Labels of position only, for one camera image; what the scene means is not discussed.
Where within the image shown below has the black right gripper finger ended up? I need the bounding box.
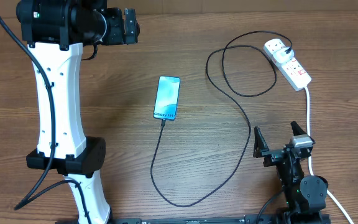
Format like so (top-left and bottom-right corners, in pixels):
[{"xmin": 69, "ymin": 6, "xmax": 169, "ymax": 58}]
[
  {"xmin": 253, "ymin": 126, "xmax": 270, "ymax": 157},
  {"xmin": 290, "ymin": 121, "xmax": 306, "ymax": 136}
]

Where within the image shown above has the Samsung Galaxy smartphone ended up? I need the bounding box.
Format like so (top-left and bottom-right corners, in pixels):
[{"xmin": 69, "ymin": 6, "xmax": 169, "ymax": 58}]
[{"xmin": 153, "ymin": 76, "xmax": 181, "ymax": 120}]

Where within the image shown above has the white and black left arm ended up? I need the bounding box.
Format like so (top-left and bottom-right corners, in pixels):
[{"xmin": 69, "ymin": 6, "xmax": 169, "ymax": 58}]
[{"xmin": 16, "ymin": 0, "xmax": 140, "ymax": 223}]

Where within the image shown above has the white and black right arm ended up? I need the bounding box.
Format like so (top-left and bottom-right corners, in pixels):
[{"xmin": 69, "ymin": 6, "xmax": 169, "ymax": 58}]
[{"xmin": 253, "ymin": 121, "xmax": 331, "ymax": 223}]

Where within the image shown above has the white charger adapter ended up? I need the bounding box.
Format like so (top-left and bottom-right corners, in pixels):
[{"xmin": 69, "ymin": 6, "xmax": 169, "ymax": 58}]
[{"xmin": 272, "ymin": 47, "xmax": 295, "ymax": 66}]

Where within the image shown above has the white power strip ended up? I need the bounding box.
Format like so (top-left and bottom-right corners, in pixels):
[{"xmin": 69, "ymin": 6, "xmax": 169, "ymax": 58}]
[{"xmin": 264, "ymin": 39, "xmax": 311, "ymax": 91}]

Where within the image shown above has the white power strip cord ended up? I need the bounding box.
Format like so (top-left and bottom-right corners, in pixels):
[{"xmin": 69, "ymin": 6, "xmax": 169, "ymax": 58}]
[{"xmin": 303, "ymin": 86, "xmax": 356, "ymax": 224}]

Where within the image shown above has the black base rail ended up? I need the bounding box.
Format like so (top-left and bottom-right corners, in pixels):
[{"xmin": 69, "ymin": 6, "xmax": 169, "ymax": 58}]
[{"xmin": 54, "ymin": 213, "xmax": 332, "ymax": 224}]

